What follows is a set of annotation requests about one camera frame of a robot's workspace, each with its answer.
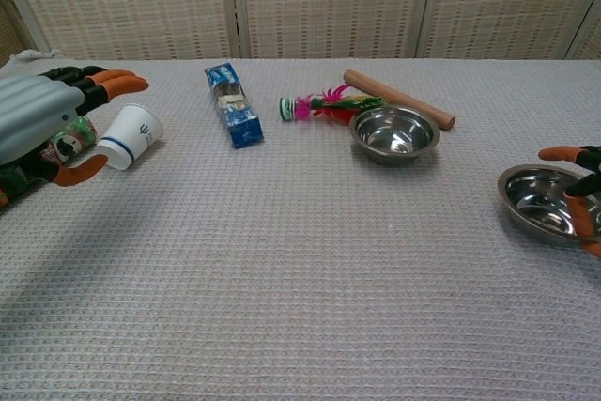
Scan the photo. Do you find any grey waffle tablecloth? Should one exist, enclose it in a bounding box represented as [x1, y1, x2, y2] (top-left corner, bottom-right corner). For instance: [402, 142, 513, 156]
[0, 47, 601, 401]

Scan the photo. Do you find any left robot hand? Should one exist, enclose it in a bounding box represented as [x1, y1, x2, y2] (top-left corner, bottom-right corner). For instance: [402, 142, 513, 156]
[0, 65, 150, 187]

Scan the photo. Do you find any woven folding screen panel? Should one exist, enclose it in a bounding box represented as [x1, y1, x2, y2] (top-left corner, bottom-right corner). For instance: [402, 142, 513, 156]
[230, 0, 438, 61]
[0, 0, 240, 62]
[417, 0, 601, 61]

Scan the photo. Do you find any wooden rolling pin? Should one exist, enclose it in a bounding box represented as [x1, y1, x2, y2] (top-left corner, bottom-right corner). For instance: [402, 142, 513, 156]
[343, 69, 457, 131]

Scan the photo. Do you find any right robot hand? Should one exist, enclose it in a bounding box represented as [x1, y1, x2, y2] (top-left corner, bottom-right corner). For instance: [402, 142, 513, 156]
[537, 144, 601, 259]

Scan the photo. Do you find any colourful feather shuttlecock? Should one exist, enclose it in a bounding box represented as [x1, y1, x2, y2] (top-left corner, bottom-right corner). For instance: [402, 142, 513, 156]
[279, 84, 391, 126]

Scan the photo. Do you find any blue cookie box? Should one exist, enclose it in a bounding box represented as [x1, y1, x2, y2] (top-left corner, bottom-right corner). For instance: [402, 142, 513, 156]
[203, 61, 265, 150]

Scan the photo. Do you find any green chips can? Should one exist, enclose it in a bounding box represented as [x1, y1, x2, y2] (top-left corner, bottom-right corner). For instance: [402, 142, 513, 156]
[0, 115, 99, 208]

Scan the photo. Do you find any white paper cup blue stripe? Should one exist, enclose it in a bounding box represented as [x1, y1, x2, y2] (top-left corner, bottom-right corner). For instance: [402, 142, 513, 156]
[95, 103, 164, 172]

